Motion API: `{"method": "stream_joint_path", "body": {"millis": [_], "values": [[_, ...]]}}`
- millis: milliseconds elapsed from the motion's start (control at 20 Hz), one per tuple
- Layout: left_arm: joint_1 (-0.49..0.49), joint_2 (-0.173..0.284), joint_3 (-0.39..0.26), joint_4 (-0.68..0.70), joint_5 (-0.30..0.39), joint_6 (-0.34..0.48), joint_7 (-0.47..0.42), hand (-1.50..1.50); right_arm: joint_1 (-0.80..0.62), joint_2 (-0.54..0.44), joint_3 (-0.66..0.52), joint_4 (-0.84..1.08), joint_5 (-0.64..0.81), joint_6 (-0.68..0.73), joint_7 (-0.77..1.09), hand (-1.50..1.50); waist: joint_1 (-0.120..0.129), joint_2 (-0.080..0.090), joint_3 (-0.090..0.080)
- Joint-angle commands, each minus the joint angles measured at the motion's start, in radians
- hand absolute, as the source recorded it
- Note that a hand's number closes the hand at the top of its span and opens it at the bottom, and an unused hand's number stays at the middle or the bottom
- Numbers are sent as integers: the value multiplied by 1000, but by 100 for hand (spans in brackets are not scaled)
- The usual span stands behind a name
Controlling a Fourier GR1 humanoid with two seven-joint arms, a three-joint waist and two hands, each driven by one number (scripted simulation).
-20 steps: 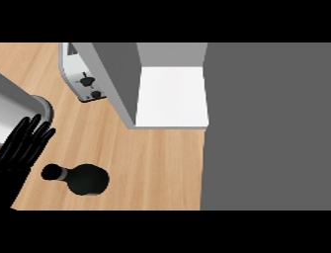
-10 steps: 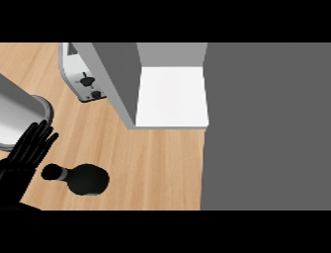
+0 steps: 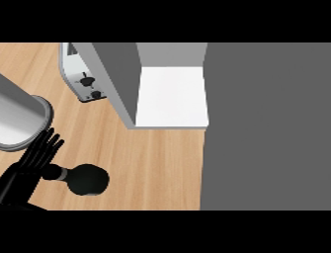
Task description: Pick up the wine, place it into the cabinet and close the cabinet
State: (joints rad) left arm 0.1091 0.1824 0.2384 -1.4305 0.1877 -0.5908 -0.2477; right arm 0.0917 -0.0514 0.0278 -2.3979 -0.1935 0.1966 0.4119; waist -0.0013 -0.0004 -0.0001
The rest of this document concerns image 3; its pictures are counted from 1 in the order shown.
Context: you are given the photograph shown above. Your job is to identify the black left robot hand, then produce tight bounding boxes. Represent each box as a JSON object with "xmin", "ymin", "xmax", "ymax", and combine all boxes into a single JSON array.
[{"xmin": 0, "ymin": 127, "xmax": 65, "ymax": 211}]

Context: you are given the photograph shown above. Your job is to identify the black wine bottle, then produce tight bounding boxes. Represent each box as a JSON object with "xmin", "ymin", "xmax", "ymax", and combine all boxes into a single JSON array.
[{"xmin": 42, "ymin": 163, "xmax": 111, "ymax": 198}]

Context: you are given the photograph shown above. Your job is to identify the grey cabinet with white inside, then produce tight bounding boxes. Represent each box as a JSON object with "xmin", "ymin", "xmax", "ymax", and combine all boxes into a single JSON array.
[{"xmin": 71, "ymin": 42, "xmax": 212, "ymax": 130}]

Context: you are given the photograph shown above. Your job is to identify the dark grey cabinet door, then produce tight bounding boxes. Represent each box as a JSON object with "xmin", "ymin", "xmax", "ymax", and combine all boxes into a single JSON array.
[{"xmin": 198, "ymin": 42, "xmax": 331, "ymax": 211}]

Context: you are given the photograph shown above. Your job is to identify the white toaster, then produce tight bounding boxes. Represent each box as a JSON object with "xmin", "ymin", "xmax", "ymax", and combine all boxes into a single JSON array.
[{"xmin": 58, "ymin": 42, "xmax": 110, "ymax": 104}]

